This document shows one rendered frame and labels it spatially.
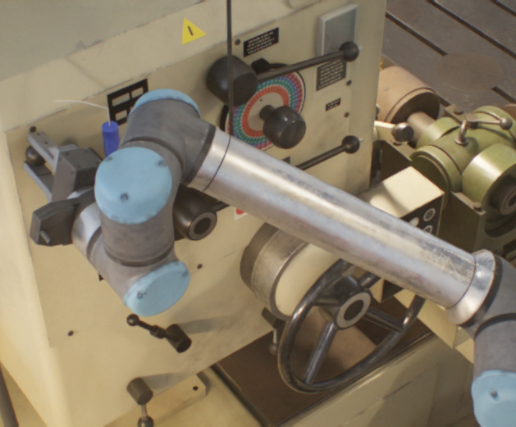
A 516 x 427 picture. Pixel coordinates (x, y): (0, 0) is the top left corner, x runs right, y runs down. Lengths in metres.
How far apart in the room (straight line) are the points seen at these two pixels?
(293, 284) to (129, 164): 0.80
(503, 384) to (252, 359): 1.49
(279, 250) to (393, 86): 0.71
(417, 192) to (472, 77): 0.97
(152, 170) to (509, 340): 0.53
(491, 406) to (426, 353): 1.56
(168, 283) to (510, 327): 0.47
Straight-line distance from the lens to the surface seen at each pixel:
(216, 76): 1.75
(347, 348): 2.91
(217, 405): 2.80
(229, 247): 2.07
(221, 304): 2.17
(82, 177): 1.50
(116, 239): 1.35
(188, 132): 1.42
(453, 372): 3.23
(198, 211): 1.83
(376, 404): 3.01
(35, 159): 1.62
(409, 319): 2.20
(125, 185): 1.30
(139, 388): 2.15
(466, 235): 2.48
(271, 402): 2.79
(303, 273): 2.06
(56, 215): 1.47
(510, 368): 1.47
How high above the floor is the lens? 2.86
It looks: 44 degrees down
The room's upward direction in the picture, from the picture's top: straight up
